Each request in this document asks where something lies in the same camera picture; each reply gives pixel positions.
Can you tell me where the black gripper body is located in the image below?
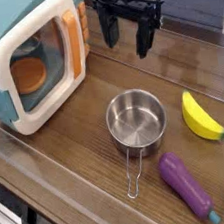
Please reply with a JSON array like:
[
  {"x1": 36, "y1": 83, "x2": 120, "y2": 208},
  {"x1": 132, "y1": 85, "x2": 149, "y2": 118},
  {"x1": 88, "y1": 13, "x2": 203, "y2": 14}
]
[{"x1": 93, "y1": 0, "x2": 164, "y2": 28}]

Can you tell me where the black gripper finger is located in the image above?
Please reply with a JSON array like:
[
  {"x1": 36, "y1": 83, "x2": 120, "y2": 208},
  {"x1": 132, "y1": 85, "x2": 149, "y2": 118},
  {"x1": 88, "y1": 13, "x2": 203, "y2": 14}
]
[
  {"x1": 96, "y1": 3, "x2": 120, "y2": 49},
  {"x1": 136, "y1": 17, "x2": 155, "y2": 59}
]

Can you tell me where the yellow toy banana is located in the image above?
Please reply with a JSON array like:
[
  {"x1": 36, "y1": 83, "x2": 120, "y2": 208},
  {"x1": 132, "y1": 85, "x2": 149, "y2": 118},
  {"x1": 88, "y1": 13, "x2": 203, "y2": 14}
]
[{"x1": 181, "y1": 91, "x2": 224, "y2": 141}]

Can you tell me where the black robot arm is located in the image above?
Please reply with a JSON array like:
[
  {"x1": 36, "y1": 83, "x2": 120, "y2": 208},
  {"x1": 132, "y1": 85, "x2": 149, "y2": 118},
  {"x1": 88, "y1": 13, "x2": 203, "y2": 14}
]
[{"x1": 93, "y1": 0, "x2": 164, "y2": 59}]

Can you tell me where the blue toy microwave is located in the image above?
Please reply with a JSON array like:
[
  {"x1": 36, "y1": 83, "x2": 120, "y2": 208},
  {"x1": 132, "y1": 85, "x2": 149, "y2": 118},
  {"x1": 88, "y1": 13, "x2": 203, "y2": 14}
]
[{"x1": 0, "y1": 0, "x2": 89, "y2": 135}]

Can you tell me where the orange microwave turntable plate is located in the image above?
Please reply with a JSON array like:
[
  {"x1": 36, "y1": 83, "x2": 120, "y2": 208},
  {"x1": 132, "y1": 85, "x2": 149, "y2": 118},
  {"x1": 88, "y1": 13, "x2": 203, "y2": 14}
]
[{"x1": 10, "y1": 57, "x2": 47, "y2": 94}]

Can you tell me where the purple toy eggplant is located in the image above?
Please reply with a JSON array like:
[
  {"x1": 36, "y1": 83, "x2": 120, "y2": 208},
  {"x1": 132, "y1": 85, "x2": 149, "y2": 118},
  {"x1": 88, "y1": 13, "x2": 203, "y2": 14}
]
[{"x1": 159, "y1": 152, "x2": 221, "y2": 224}]

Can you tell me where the silver pot with wire handle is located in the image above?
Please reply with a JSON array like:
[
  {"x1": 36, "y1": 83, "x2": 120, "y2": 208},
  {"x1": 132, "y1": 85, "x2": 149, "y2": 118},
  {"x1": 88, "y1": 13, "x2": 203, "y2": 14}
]
[{"x1": 105, "y1": 88, "x2": 167, "y2": 199}]

